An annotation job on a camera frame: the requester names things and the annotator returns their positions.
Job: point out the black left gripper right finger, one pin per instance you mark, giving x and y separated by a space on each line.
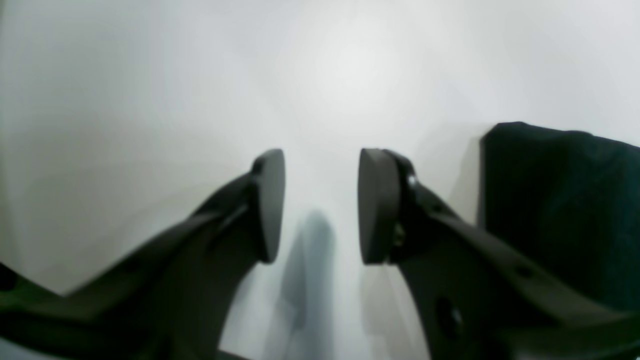
477 298

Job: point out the black long-sleeve t-shirt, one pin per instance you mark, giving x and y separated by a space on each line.
569 201

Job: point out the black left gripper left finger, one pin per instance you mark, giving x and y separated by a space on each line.
169 299

